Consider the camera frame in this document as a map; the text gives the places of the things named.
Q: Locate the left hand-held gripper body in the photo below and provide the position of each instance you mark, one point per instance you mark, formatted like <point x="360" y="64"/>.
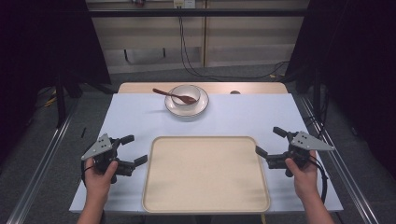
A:
<point x="101" y="146"/>

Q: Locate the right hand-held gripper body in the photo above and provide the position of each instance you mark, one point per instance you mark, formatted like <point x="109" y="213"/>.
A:
<point x="303" y="141"/>

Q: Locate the person's left hand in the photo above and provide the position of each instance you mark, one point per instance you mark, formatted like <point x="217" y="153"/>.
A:
<point x="98" y="182"/>

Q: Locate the person's right hand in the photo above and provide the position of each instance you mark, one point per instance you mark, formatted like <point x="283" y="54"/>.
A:
<point x="306" y="180"/>

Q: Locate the white table cover sheet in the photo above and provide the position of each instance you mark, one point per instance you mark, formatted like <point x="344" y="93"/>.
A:
<point x="130" y="118"/>

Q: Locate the small black floor object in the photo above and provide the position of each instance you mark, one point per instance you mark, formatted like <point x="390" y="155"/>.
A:
<point x="83" y="132"/>

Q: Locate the black metal stand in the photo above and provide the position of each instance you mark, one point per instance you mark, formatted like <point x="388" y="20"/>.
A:
<point x="317" y="96"/>
<point x="61" y="99"/>

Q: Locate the brown wooden spoon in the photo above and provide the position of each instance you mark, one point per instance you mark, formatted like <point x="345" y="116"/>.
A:
<point x="165" y="93"/>

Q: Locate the dark round table grommet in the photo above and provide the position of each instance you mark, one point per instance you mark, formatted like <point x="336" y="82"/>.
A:
<point x="235" y="92"/>

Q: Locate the beige rectangular tray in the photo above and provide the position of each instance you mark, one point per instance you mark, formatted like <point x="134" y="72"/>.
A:
<point x="205" y="177"/>

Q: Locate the white bowl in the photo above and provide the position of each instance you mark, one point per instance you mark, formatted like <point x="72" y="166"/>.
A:
<point x="182" y="91"/>

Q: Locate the white plate with dark rim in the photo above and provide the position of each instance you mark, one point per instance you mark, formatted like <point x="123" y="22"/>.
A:
<point x="200" y="107"/>

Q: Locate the black curtain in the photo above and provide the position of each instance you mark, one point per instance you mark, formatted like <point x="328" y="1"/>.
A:
<point x="358" y="62"/>
<point x="46" y="40"/>

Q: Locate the metal floor rail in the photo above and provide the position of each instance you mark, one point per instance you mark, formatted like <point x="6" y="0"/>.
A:
<point x="43" y="168"/>
<point x="345" y="174"/>

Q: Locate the black horizontal frame bar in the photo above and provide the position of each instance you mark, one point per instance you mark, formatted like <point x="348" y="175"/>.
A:
<point x="199" y="12"/>

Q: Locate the white wall power outlet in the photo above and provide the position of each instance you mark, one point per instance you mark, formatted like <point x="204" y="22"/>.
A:
<point x="184" y="3"/>

